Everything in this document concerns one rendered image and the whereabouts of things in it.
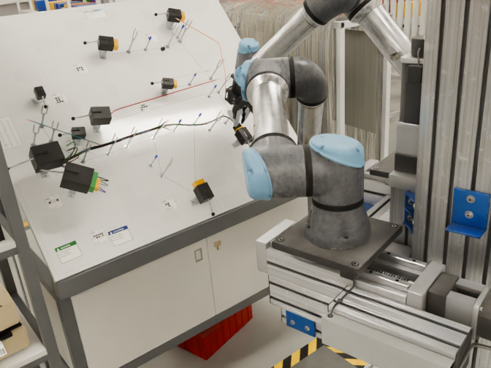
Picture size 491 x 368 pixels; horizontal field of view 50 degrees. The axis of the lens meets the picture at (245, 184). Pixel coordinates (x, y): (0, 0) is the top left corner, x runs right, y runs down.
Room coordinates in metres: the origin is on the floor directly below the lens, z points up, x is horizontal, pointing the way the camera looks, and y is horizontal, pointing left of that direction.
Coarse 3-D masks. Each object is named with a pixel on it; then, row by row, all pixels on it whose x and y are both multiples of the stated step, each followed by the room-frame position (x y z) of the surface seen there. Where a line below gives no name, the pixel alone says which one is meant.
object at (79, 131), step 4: (72, 128) 1.77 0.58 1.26; (76, 128) 1.77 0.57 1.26; (80, 128) 1.78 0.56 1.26; (84, 128) 1.78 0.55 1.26; (68, 132) 1.76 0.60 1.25; (72, 132) 1.76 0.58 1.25; (76, 132) 1.76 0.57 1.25; (80, 132) 1.77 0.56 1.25; (84, 132) 1.77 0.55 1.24; (60, 136) 1.75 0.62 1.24; (72, 136) 1.76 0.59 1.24; (80, 136) 1.76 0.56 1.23; (84, 136) 1.77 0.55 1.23; (72, 140) 1.80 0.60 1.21; (76, 140) 1.79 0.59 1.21; (76, 144) 1.80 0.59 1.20
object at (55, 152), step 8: (48, 144) 1.62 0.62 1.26; (56, 144) 1.63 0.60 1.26; (32, 152) 1.58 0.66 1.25; (40, 152) 1.58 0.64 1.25; (48, 152) 1.59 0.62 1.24; (56, 152) 1.60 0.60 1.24; (32, 160) 1.59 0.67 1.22; (40, 160) 1.56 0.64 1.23; (48, 160) 1.57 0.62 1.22; (56, 160) 1.58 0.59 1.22; (8, 168) 1.55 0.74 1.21; (40, 168) 1.57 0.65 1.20; (48, 168) 1.60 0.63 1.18; (48, 176) 1.67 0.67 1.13
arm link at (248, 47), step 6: (240, 42) 1.91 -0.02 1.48; (246, 42) 1.91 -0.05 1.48; (252, 42) 1.91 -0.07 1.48; (258, 42) 1.92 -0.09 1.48; (240, 48) 1.90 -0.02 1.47; (246, 48) 1.89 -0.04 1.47; (252, 48) 1.89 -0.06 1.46; (258, 48) 1.91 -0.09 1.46; (240, 54) 1.90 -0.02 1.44; (246, 54) 1.89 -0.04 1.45; (252, 54) 1.89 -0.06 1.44; (240, 60) 1.91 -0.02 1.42; (246, 60) 1.89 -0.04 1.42
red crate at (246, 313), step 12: (240, 312) 2.19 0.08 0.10; (216, 324) 2.23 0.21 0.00; (228, 324) 2.11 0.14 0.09; (240, 324) 2.19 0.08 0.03; (204, 336) 2.15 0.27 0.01; (216, 336) 2.04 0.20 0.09; (228, 336) 2.11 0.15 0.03; (192, 348) 2.02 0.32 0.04; (204, 348) 1.97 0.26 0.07; (216, 348) 2.03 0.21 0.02
